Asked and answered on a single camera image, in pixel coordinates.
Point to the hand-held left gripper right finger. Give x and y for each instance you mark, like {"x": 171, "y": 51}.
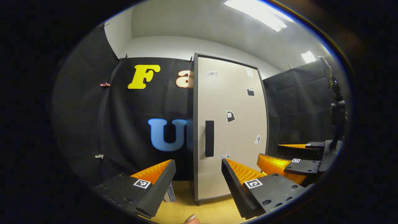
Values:
{"x": 236, "y": 189}

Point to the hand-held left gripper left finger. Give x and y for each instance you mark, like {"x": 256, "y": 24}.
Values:
{"x": 158, "y": 193}

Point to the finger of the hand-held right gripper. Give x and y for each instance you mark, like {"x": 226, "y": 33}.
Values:
{"x": 301, "y": 167}
{"x": 298, "y": 151}

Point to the beige cabinet door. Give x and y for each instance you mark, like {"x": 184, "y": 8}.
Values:
{"x": 230, "y": 93}

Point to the dark grey cabinet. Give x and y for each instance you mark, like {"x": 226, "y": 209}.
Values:
{"x": 195, "y": 124}

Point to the white book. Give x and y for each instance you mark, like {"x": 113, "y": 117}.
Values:
{"x": 170, "y": 193}

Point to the small ceiling light panel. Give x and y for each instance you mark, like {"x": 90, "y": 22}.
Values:
{"x": 307, "y": 57}

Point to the white clip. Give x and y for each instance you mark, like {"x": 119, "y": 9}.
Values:
{"x": 99, "y": 156}

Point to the red clip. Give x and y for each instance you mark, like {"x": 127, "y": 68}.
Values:
{"x": 104, "y": 84}

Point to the large ceiling light panel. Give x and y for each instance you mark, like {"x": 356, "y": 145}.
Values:
{"x": 258, "y": 14}

